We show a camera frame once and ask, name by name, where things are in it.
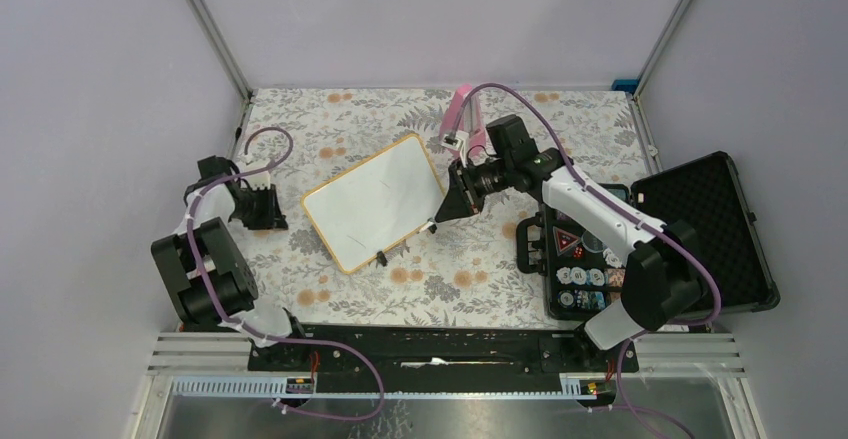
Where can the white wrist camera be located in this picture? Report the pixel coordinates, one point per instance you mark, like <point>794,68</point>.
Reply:
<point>256,177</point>
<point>460,141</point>

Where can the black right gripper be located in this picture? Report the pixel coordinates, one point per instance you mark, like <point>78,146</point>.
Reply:
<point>462,198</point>

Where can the floral table mat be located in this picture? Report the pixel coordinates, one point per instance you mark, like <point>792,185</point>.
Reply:
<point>462,275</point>

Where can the blue corner bracket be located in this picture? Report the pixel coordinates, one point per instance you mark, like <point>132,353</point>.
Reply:
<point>628,86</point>

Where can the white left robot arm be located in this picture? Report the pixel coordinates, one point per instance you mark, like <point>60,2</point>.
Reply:
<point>206,276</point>

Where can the triangular all-in button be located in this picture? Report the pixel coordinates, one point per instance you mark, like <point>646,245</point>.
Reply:
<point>564,241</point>

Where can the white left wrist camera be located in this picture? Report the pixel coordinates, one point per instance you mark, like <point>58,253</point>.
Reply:
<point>256,177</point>

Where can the black mounting base plate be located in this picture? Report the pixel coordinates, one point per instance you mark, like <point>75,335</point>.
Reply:
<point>355,359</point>

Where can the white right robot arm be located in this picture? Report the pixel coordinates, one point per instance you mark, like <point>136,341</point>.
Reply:
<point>663,276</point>

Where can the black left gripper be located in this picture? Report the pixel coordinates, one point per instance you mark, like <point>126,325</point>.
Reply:
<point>271,217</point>

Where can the yellow framed whiteboard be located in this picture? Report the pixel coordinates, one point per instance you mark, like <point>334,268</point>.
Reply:
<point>371,201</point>

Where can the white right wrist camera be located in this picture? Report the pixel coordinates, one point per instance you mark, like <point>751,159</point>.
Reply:
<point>460,141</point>

